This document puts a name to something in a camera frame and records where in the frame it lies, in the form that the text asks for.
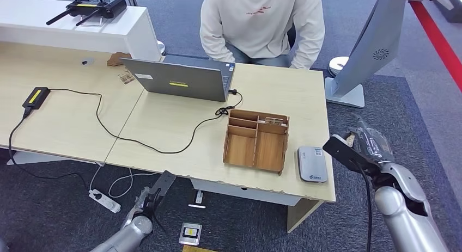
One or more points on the white desk foot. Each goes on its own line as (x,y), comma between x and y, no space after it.
(32,157)

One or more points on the round silver stand base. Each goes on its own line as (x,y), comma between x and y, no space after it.
(337,64)
(161,48)

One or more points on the white power strip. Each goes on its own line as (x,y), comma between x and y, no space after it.
(106,202)

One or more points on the grey laptop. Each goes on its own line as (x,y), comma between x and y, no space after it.
(180,77)

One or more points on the person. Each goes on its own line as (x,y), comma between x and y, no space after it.
(260,26)

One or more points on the white desk beam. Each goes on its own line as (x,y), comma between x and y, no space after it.
(252,194)

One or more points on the yellow floor tape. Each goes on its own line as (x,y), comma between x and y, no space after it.
(196,249)

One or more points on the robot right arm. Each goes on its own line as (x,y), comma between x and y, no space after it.
(408,221)

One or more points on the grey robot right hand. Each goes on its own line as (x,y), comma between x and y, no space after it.
(375,144)

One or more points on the black laptop power adapter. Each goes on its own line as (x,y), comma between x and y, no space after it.
(36,97)

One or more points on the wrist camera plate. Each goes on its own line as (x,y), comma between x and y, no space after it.
(343,151)
(164,182)

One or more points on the black remote controller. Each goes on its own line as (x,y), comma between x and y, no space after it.
(104,7)

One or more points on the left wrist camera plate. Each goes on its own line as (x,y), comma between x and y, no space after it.
(164,182)

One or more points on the small wooden card stand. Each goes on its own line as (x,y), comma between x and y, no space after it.
(126,77)

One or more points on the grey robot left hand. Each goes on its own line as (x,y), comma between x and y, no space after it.
(144,203)

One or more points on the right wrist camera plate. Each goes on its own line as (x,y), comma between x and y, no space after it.
(343,151)

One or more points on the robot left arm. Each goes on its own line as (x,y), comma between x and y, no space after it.
(126,237)

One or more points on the brown wooden piece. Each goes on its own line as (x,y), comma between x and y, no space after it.
(116,59)

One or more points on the grey card reader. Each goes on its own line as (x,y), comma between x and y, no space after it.
(312,167)

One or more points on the wooden desk organizer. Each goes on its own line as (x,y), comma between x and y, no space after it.
(269,149)

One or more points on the wooden desk leg panel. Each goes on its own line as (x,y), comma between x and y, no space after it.
(299,214)

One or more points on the silver floor socket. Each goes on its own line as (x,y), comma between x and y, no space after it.
(184,239)

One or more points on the white counter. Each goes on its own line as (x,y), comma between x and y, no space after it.
(119,34)

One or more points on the white power plug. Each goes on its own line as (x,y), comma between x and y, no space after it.
(199,198)

